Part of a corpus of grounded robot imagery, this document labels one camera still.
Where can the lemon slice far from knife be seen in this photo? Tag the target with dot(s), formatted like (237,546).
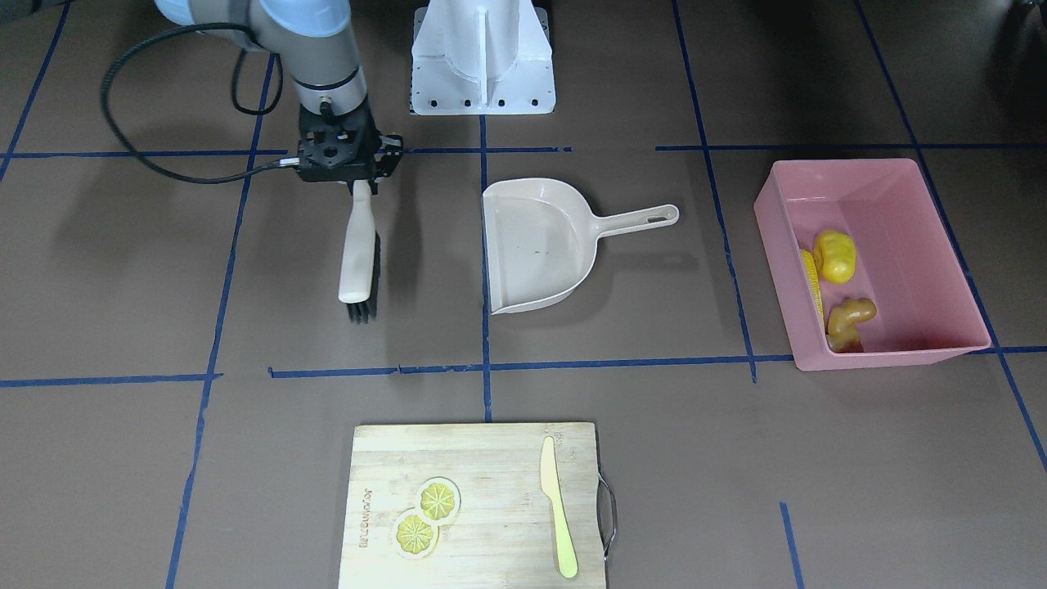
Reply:
(414,537)

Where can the beige hand brush black bristles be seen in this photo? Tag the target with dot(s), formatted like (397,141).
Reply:
(360,265)

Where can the yellow plastic toy knife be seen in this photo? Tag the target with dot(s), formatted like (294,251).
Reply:
(565,555)

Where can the tan toy ginger root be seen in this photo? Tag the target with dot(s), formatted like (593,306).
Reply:
(842,327)

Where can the beige plastic dustpan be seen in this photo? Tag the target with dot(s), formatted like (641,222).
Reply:
(542,238)

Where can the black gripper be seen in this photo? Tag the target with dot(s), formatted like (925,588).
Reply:
(390,153)

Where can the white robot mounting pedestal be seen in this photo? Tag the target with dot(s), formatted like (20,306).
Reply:
(482,58)

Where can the pink plastic bin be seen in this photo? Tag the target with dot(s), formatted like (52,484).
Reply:
(905,263)

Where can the wooden cutting board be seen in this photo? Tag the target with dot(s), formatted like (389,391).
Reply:
(503,535)

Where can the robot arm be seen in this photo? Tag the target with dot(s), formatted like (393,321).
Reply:
(314,40)

